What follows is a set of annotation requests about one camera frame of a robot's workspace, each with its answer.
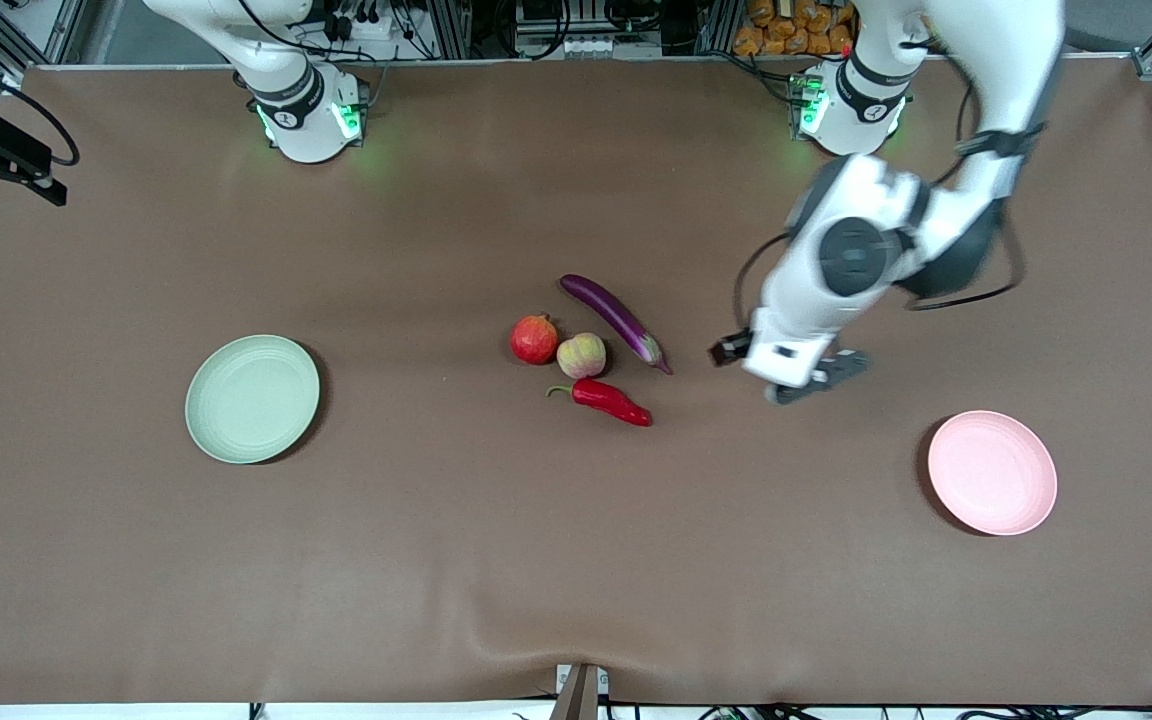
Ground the pile of orange items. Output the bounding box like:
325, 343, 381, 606
733, 0, 862, 57

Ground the yellow pink peach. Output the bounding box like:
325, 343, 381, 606
556, 332, 608, 380

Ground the red chili pepper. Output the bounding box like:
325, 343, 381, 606
547, 378, 654, 428

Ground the purple eggplant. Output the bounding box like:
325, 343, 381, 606
560, 274, 674, 376

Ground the pink round plate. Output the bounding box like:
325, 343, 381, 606
928, 410, 1059, 537

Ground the white power strip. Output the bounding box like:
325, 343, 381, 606
321, 0, 409, 43

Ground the pale green round plate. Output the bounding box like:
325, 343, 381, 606
185, 334, 321, 465

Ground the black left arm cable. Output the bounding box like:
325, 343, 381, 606
899, 40, 1029, 312

